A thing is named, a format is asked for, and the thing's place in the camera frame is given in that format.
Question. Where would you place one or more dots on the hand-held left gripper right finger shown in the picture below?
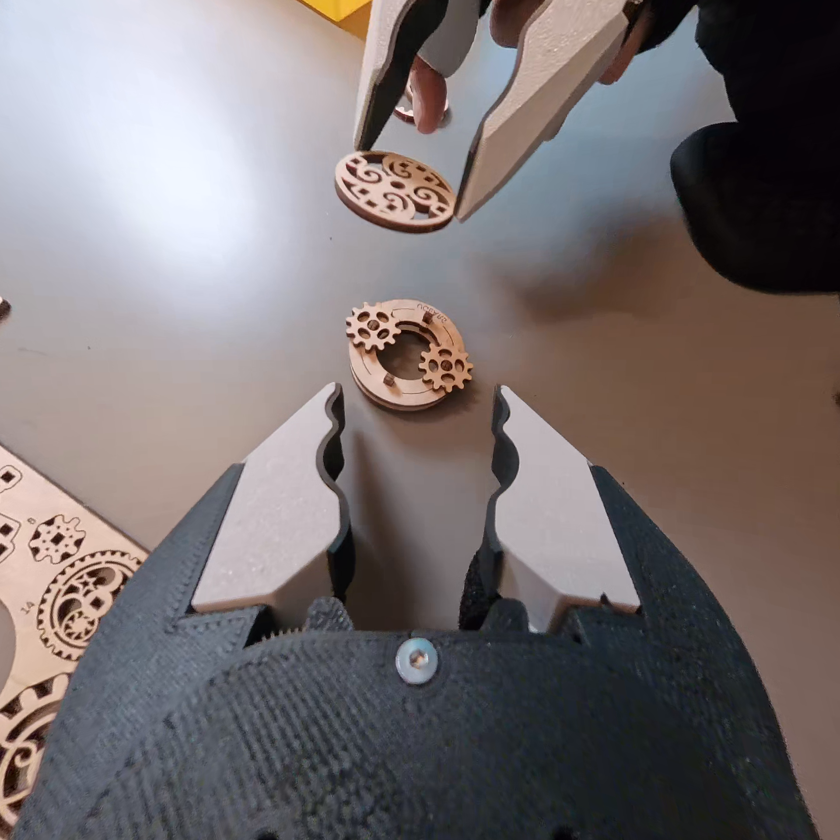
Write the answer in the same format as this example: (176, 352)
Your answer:
(564, 525)

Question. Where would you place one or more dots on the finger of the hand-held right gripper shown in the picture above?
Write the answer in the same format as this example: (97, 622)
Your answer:
(374, 65)
(558, 65)

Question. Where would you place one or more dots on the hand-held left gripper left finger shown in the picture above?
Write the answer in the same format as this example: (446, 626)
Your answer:
(269, 525)

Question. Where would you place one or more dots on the swirl-cut wooden disc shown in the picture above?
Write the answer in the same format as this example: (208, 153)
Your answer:
(397, 225)

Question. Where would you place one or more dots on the small wooden gear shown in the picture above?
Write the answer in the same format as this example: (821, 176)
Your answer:
(459, 377)
(359, 328)

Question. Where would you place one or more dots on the person's right forearm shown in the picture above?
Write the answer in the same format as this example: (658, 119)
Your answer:
(774, 197)

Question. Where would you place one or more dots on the person's right hand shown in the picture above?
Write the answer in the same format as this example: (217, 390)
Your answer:
(430, 98)

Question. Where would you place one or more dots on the yellow plastic bin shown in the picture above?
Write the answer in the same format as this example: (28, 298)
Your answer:
(334, 13)

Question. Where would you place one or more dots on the laser-cut wooden parts sheet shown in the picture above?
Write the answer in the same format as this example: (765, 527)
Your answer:
(19, 571)

